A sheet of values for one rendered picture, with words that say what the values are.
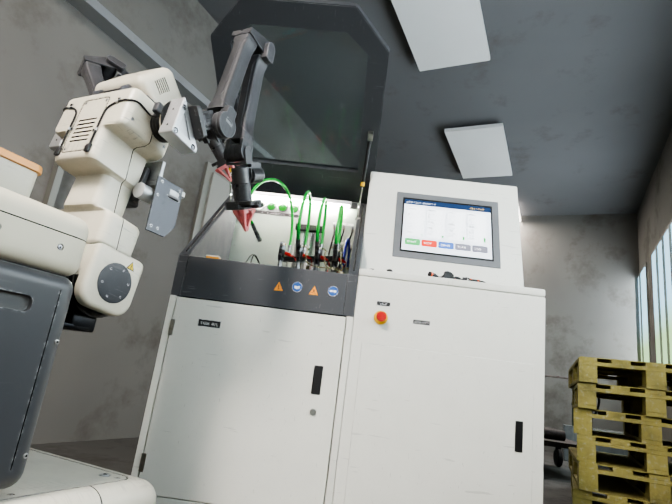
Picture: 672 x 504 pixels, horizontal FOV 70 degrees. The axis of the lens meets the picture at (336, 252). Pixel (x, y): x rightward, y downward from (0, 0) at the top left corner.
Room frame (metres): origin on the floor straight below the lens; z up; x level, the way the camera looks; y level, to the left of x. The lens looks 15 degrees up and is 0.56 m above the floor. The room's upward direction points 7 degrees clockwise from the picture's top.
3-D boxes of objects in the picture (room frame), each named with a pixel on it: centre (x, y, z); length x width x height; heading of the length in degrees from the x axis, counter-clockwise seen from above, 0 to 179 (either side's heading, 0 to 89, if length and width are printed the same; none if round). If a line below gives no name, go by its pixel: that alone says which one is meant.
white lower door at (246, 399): (1.80, 0.25, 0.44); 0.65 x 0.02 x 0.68; 87
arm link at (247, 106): (1.41, 0.35, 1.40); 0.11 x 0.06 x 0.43; 64
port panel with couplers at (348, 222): (2.30, -0.02, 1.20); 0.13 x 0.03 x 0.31; 87
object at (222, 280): (1.81, 0.25, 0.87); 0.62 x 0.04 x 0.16; 87
